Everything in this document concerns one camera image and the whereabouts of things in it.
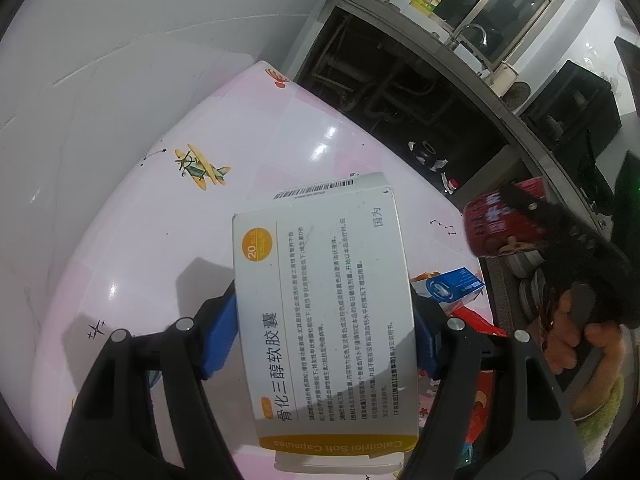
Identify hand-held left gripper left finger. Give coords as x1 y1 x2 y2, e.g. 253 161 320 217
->
60 280 240 480

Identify concrete kitchen counter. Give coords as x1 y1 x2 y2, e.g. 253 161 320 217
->
292 0 616 261

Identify curved steel faucet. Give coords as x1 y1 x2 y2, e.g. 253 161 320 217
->
450 22 490 71

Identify white enamel pot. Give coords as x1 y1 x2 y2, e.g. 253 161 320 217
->
491 61 519 97

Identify blue white small box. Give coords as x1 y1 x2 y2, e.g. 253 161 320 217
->
425 267 486 306

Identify black kitchen appliance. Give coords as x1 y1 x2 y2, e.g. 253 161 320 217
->
520 60 623 161

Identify red orange printed packet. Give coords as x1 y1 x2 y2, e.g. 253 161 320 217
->
462 367 498 461

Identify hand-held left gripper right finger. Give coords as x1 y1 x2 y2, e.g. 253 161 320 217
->
400 285 585 480

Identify red snack wrapper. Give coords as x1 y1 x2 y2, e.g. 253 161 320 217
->
446 304 507 337

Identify metal framed window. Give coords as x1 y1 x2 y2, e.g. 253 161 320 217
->
425 0 573 61

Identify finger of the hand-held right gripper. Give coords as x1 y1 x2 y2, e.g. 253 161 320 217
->
502 180 549 227

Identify white medicine box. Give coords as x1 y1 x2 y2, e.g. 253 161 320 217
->
231 172 420 476

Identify grey drain pipes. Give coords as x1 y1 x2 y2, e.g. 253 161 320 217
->
310 50 451 128

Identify dark glass jar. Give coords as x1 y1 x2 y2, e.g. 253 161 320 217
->
409 140 437 167

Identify person's right hand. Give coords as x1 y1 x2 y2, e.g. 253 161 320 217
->
539 289 626 375

